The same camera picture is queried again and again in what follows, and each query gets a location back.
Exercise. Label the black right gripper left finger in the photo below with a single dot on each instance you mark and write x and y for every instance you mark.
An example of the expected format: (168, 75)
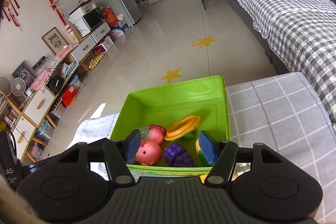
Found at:
(118, 154)

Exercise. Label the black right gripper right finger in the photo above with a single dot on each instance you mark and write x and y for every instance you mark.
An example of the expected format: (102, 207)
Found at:
(221, 155)

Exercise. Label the corn toy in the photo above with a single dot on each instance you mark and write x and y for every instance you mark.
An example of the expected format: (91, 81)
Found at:
(200, 153)

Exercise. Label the pink pig toy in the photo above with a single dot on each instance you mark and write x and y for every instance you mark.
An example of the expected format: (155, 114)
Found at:
(152, 137)

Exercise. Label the purple grape toy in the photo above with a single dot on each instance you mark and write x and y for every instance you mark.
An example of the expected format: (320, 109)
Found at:
(176, 155)

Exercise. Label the green plastic storage box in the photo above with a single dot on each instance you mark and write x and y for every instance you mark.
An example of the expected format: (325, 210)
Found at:
(166, 105)

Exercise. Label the wooden TV cabinet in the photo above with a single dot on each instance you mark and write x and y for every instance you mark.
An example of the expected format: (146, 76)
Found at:
(37, 107)

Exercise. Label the grey checked table cloth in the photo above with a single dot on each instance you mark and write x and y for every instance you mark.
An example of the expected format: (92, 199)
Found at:
(285, 113)

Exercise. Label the red storage box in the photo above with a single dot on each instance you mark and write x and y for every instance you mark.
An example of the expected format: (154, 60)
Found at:
(68, 95)

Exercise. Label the small white fan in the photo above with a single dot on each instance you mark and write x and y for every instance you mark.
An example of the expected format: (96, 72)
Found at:
(20, 87)

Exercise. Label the framed cartoon portrait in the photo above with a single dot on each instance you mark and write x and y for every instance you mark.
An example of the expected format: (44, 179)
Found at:
(54, 40)

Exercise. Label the black microwave oven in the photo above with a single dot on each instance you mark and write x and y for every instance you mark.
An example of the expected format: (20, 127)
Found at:
(93, 18)

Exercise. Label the grey gingham sofa cover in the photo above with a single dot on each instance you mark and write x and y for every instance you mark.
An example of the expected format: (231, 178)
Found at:
(297, 36)

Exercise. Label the white printer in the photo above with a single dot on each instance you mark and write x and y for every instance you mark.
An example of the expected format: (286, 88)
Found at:
(81, 10)

